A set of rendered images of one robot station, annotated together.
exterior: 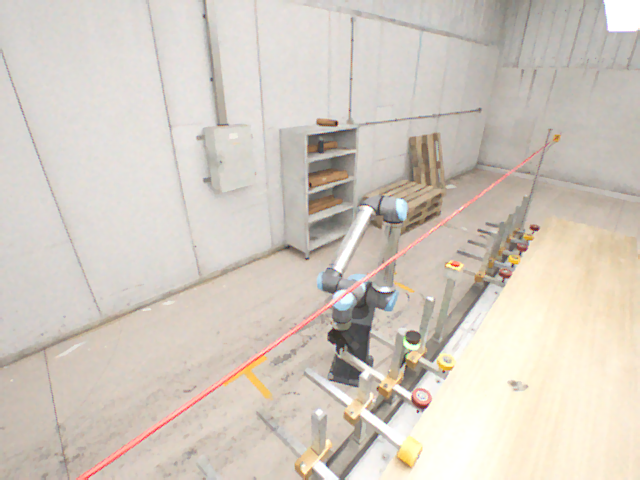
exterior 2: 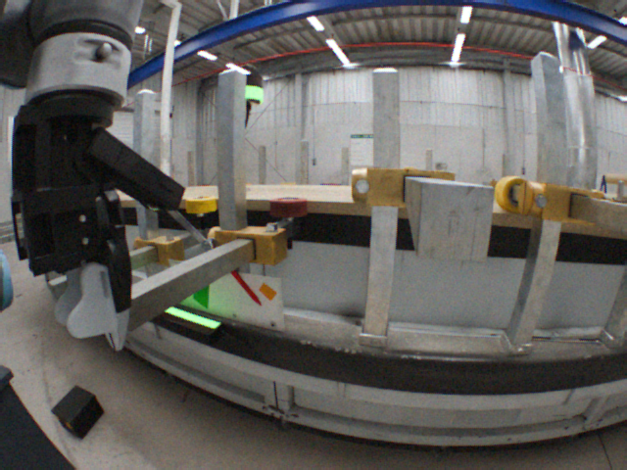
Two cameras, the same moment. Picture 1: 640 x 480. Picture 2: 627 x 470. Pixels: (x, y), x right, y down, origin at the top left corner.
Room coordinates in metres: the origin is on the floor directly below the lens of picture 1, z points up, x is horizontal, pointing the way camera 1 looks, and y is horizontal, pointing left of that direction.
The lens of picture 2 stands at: (0.99, 0.12, 0.96)
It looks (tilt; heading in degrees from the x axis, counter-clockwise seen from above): 13 degrees down; 246
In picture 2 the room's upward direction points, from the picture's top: straight up
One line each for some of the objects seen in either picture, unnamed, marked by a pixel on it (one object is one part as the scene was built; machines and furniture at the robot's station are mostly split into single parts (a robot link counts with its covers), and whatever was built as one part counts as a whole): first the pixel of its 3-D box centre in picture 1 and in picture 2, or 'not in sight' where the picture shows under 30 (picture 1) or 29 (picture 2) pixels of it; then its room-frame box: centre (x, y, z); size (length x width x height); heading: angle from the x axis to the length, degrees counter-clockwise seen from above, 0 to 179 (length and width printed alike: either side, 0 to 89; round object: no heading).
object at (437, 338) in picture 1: (444, 310); not in sight; (1.32, -0.68, 0.93); 0.05 x 0.05 x 0.45; 47
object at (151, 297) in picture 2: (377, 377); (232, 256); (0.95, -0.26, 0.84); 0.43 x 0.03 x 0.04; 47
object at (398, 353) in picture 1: (395, 370); (232, 207); (0.94, -0.34, 0.91); 0.04 x 0.04 x 0.48; 47
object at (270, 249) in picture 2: (391, 382); (246, 243); (0.92, -0.32, 0.85); 0.14 x 0.06 x 0.05; 137
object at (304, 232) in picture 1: (320, 189); not in sight; (3.85, -0.01, 0.78); 0.90 x 0.45 x 1.55; 134
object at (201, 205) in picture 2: (444, 367); (202, 217); (1.00, -0.59, 0.85); 0.08 x 0.08 x 0.11
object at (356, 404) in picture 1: (359, 406); (403, 187); (0.74, -0.15, 0.95); 0.14 x 0.06 x 0.05; 137
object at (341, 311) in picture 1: (342, 306); (95, 1); (1.10, -0.10, 1.14); 0.10 x 0.09 x 0.12; 150
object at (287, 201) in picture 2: (419, 403); (289, 222); (0.81, -0.42, 0.85); 0.08 x 0.08 x 0.11
